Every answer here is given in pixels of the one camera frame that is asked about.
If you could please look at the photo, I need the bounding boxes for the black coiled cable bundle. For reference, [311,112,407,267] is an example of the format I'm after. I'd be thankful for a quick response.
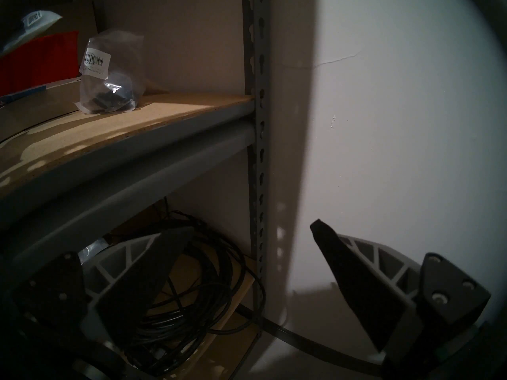
[107,211,266,376]

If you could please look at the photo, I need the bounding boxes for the red plastic bin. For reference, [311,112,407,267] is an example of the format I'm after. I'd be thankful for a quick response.
[0,31,80,97]

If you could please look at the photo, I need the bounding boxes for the clear bag of black screws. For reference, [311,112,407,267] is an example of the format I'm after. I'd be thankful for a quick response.
[74,29,145,115]

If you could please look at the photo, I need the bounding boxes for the beige cardboard back panel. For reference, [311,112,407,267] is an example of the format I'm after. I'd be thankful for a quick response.
[95,0,248,95]

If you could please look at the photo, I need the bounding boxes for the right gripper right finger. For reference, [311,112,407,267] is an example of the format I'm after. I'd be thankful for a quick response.
[310,220,492,378]

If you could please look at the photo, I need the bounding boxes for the flat cardboard box open lid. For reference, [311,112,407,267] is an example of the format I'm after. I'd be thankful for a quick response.
[0,0,99,144]

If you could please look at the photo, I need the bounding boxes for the clear bag with QR label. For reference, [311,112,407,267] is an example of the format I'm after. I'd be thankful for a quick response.
[0,10,63,55]

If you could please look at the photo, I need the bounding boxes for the grey metal rack shelf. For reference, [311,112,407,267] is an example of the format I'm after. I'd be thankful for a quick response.
[0,0,396,380]

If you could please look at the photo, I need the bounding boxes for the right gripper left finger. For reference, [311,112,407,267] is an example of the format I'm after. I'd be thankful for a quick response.
[16,228,194,344]

